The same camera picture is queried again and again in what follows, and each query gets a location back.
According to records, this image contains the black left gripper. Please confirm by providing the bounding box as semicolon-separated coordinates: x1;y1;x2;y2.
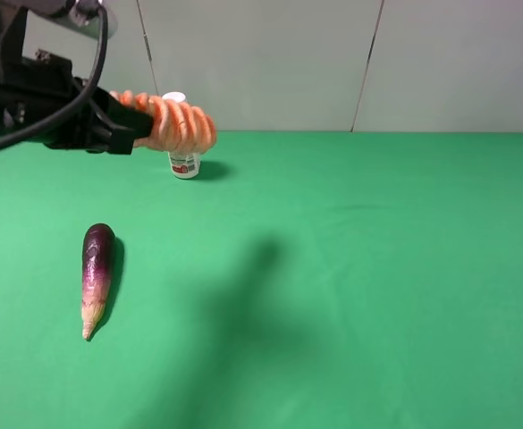
0;57;154;155

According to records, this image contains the orange twisted bread roll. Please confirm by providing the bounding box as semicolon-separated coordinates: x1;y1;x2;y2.
110;90;217;155

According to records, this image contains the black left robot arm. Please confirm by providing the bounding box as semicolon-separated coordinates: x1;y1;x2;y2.
0;1;154;155

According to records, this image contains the white plastic bottle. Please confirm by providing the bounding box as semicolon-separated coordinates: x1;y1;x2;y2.
162;91;200;180

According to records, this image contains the purple eggplant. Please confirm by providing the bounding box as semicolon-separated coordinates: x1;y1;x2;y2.
81;223;115;341

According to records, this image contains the green table cloth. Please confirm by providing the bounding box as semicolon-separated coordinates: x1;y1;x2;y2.
0;132;523;428

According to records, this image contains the black camera cable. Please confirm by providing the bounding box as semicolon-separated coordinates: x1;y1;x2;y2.
0;4;110;158

